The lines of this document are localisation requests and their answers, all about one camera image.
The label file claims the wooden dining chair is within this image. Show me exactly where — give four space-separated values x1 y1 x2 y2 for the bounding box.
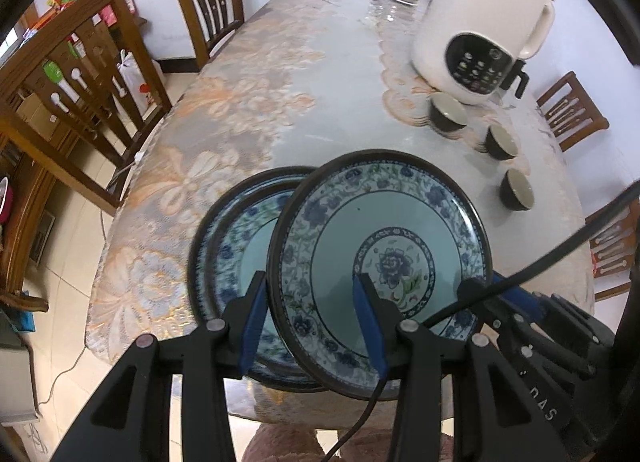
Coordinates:
0 0 173 208
585 202 640 303
536 71 610 153

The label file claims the blue floral ceramic plate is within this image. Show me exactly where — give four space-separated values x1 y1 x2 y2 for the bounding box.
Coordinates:
205 187 301 378
189 166 326 390
266 149 493 400

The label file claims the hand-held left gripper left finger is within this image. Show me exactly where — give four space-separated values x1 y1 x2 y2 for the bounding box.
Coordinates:
50 269 268 462

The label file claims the beige lace doily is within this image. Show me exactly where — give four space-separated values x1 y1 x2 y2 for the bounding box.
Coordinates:
377 0 501 128

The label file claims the white plastic bag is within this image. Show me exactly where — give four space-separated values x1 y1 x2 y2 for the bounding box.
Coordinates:
112 50 168 116

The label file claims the pink fleece clothing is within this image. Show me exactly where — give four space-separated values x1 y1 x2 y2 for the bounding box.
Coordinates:
242 422 401 462

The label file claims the dark brown ceramic bowl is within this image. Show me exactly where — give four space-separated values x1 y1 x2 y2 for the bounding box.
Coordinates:
429 92 469 137
499 168 536 211
484 123 521 161

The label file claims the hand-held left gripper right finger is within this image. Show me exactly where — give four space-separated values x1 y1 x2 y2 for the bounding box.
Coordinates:
352 272 538 462

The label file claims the cream soy milk maker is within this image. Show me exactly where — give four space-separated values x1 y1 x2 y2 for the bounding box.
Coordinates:
411 0 556 106

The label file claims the grey box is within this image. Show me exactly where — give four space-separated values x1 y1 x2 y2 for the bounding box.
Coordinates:
0 312 41 425

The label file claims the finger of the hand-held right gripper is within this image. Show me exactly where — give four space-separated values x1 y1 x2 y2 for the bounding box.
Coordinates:
482 315 596 383
457 278 551 323

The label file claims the black cable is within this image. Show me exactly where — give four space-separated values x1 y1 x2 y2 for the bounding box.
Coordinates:
320 179 640 462

